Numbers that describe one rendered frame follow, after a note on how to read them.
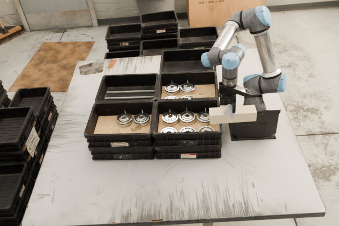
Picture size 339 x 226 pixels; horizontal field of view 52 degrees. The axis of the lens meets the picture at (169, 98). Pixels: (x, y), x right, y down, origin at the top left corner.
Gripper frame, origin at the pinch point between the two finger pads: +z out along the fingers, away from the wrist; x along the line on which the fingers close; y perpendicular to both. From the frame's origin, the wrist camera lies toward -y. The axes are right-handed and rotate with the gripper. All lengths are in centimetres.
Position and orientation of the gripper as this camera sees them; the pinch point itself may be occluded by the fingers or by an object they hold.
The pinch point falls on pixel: (232, 112)
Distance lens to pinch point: 186.0
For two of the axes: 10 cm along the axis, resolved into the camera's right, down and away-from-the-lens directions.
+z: 0.8, 7.7, 6.4
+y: -10.0, 0.7, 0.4
